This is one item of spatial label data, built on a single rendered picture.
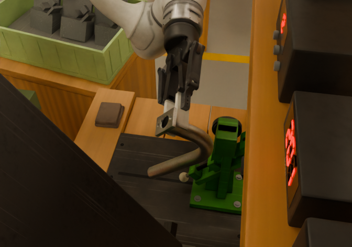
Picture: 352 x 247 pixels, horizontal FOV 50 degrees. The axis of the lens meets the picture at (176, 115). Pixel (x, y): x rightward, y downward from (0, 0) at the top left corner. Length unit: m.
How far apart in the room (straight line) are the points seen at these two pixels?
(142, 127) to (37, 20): 0.83
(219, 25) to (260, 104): 2.97
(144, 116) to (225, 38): 2.00
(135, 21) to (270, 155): 0.65
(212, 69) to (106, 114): 1.73
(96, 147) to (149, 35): 0.44
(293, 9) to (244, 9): 3.20
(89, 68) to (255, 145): 1.25
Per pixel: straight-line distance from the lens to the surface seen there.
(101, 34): 1.70
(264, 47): 0.52
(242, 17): 3.54
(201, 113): 1.33
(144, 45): 0.99
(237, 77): 2.85
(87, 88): 1.60
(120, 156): 1.19
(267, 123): 0.41
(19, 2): 2.02
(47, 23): 1.85
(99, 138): 1.25
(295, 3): 0.46
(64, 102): 1.73
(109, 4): 0.97
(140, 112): 1.34
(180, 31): 0.79
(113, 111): 1.28
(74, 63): 1.61
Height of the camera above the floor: 1.84
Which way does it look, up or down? 46 degrees down
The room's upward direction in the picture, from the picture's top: straight up
